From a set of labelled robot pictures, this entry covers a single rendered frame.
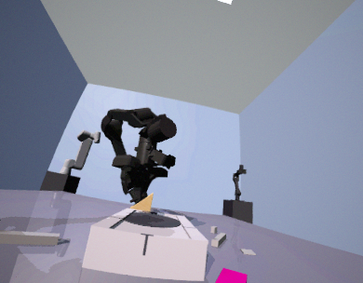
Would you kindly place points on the magenta rectangular block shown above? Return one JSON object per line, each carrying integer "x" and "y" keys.
{"x": 229, "y": 276}

